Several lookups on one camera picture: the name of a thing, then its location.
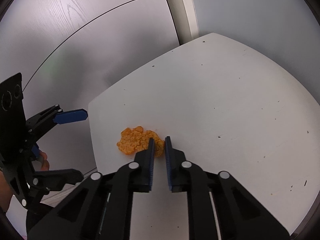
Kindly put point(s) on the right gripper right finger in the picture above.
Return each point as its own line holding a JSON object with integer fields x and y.
{"x": 219, "y": 207}

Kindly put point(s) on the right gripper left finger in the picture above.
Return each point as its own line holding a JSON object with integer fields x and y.
{"x": 101, "y": 206}

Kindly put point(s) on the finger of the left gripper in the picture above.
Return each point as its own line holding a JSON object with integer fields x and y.
{"x": 55, "y": 180}
{"x": 70, "y": 116}

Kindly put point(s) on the person's left hand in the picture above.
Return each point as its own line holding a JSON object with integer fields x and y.
{"x": 41, "y": 163}

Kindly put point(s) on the white nightstand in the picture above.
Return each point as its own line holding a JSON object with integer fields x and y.
{"x": 228, "y": 108}

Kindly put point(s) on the white door frame trim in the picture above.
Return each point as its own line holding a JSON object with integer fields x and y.
{"x": 185, "y": 20}

